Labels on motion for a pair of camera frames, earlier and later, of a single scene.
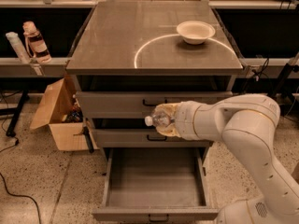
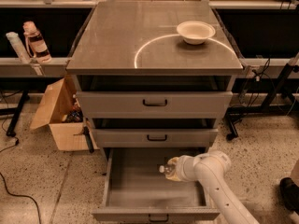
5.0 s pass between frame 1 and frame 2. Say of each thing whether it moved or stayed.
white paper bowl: stayed
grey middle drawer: stayed
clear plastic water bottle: moved
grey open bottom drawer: stayed
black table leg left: stayed
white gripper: moved
